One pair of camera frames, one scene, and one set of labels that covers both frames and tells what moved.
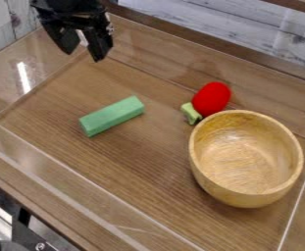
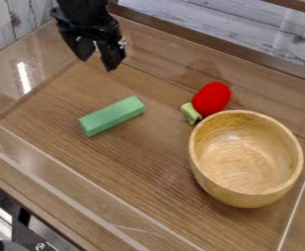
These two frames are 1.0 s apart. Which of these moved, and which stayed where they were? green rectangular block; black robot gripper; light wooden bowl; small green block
Moved: black robot gripper
Stayed: light wooden bowl; green rectangular block; small green block
